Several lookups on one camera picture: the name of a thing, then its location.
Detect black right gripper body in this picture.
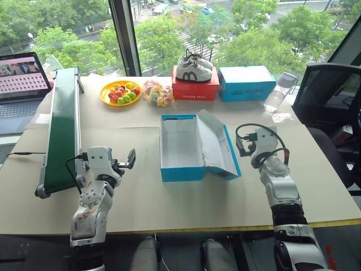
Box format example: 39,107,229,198
243,132,258,148

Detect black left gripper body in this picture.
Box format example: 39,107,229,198
112,158,126,177

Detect blue shoe box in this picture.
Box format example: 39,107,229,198
159,109,243,183
217,65,277,103

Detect green conveyor belt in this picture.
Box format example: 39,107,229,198
34,66,86,200

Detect red shoe box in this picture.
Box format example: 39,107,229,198
171,65,221,101

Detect crumpled clear plastic wrap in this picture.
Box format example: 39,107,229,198
271,112,294,124

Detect clear water bottle grey lid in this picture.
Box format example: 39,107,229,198
263,72,297,114

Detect yellow plastic plate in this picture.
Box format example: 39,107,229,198
99,80,143,107

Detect clear bag of toy fruit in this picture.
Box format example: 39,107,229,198
141,79,174,108

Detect white sneaker with brown logo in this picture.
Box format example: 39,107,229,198
180,49,214,72
175,57,213,84

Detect black mesh office chair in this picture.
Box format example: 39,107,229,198
292,62,361,196

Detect grey rounded shape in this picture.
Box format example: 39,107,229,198
200,239,238,271
129,236,159,271

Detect clear plastic bag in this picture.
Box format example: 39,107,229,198
42,54,65,80

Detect open laptop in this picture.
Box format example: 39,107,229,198
0,51,54,137

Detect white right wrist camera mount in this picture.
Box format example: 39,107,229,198
253,126,279,160

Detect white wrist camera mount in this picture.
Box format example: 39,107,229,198
85,146,116,181
253,126,279,160

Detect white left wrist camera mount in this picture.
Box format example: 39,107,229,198
85,146,116,181

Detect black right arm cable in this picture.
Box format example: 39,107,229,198
235,123,290,167

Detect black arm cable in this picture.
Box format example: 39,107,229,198
65,154,86,195
235,123,290,167

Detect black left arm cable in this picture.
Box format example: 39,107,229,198
65,154,86,195

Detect thin black table cable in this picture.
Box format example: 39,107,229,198
6,151,46,156

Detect black window frame post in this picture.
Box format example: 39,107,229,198
108,0,142,77

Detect black slanted window frame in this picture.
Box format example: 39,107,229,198
326,19,361,67

